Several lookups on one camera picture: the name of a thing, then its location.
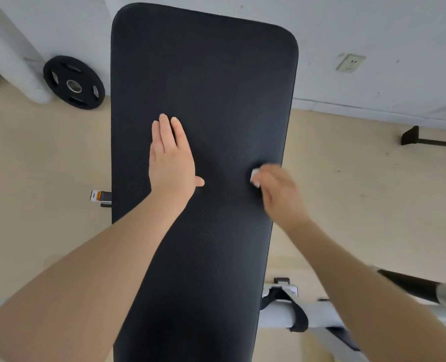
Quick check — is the person's left hand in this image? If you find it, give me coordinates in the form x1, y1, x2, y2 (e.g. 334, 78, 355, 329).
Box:
149, 113, 205, 208

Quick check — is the person's left forearm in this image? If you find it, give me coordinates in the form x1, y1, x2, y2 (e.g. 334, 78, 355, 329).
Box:
0, 192, 193, 362

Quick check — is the black weight plate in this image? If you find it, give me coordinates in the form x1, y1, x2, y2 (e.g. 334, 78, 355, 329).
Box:
43, 55, 106, 111

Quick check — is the white wall socket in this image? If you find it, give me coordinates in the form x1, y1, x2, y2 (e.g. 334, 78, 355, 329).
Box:
336, 53, 367, 73

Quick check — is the person's right hand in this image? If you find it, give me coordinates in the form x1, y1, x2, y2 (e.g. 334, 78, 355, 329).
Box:
251, 163, 310, 230

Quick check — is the long black back pad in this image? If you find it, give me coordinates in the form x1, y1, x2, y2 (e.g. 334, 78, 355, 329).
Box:
90, 2, 299, 362

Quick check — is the person's right forearm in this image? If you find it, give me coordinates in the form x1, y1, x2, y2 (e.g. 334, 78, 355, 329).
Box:
283, 218, 446, 362

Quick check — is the white exercise machine black roller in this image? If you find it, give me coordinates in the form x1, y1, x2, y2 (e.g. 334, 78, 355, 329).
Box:
259, 265, 446, 362

